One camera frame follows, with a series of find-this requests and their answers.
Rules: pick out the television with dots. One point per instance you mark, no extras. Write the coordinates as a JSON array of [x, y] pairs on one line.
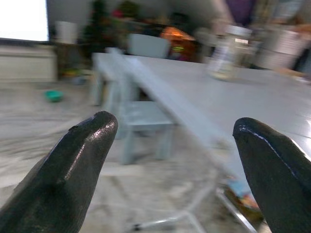
[[22, 19]]

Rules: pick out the grey slatted laundry bin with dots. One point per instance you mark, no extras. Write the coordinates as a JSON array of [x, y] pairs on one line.
[[279, 48]]

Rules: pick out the teal bowl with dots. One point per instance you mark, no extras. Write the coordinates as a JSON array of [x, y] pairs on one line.
[[54, 95]]

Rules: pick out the white television cabinet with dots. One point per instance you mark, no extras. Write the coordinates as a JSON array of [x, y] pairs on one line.
[[26, 63]]

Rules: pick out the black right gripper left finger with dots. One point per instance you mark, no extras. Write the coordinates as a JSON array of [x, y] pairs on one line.
[[60, 174]]

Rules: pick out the small light blue table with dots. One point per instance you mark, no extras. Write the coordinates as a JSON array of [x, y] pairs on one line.
[[109, 65]]

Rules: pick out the large grey tiled table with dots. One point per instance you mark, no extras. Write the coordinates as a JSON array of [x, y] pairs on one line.
[[243, 97]]

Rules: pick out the light blue stool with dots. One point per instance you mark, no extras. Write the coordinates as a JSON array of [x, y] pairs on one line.
[[145, 116]]

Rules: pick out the orange patterned bag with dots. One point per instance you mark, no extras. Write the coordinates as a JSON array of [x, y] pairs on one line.
[[177, 36]]

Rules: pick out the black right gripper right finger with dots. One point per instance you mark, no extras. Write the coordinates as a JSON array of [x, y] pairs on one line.
[[279, 179]]

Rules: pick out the light blue child chair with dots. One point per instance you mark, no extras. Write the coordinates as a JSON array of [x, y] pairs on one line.
[[148, 46]]

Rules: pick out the colourful printed packet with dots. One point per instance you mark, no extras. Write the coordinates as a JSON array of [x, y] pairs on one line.
[[240, 191]]

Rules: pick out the purple cloth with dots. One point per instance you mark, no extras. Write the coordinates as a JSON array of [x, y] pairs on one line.
[[240, 9]]

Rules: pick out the dark green tree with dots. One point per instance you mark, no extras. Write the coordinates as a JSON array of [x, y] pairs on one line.
[[97, 31]]

